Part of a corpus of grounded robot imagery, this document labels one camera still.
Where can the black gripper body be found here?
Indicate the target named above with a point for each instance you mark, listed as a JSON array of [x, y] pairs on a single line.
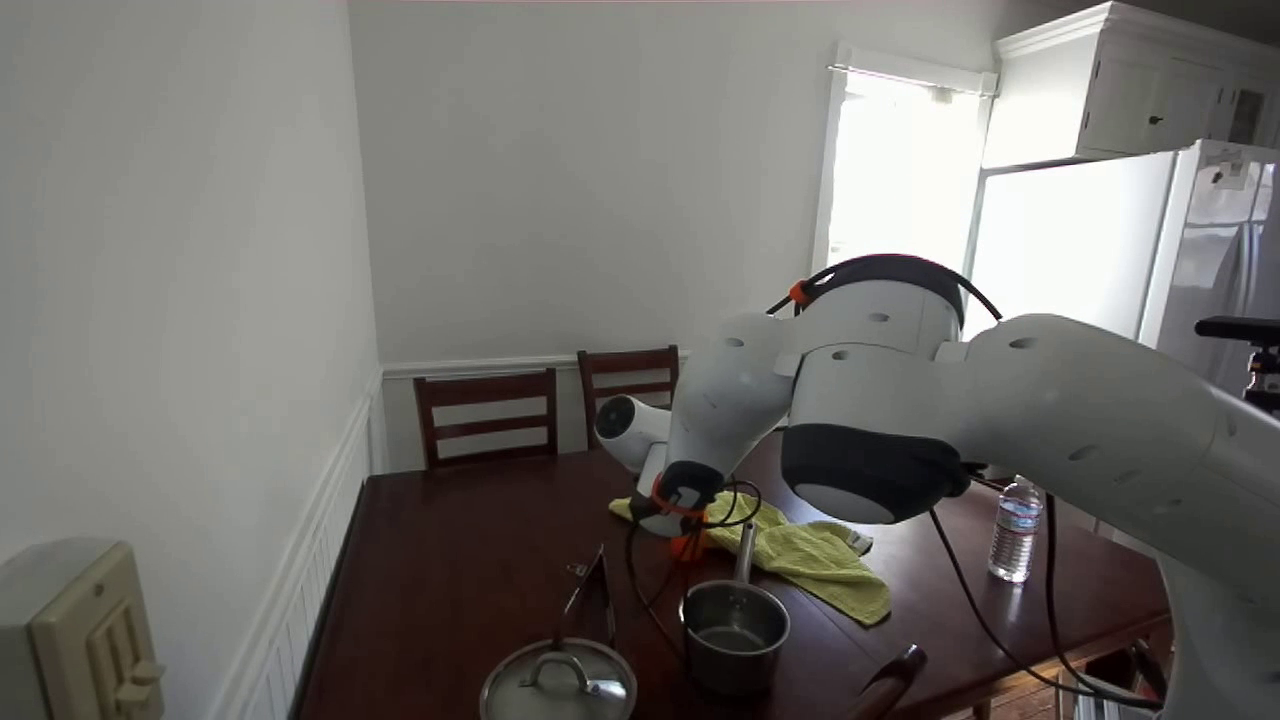
[[690, 513]]

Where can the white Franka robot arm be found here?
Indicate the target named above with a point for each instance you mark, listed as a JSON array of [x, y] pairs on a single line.
[[1067, 412]]

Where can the yellow dish cloth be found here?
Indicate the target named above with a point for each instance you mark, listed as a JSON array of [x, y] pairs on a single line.
[[826, 564]]

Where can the glass pot lid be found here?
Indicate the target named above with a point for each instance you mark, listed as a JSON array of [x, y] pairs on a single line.
[[558, 680]]

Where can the clear plastic water bottle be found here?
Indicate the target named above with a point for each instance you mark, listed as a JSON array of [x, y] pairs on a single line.
[[1013, 534]]

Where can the bright white framed window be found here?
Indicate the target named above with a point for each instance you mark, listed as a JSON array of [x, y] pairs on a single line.
[[902, 161]]

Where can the white refrigerator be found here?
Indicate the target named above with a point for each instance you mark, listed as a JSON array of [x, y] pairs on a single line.
[[1067, 241]]

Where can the black camera on tripod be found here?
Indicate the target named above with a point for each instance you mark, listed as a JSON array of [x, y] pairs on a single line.
[[1247, 333]]

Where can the cream wall light switch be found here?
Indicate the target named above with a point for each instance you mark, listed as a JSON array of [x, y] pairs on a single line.
[[94, 641]]

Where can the white wall cabinet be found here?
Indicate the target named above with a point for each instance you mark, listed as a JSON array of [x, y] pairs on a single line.
[[1133, 81]]

